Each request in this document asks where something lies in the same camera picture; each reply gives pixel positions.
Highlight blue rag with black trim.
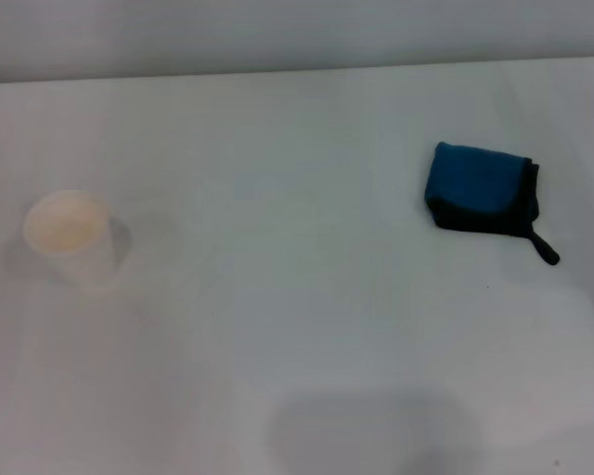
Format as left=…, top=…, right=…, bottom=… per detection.
left=422, top=142, right=561, bottom=267

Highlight white paper cup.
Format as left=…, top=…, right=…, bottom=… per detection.
left=22, top=190, right=119, bottom=289

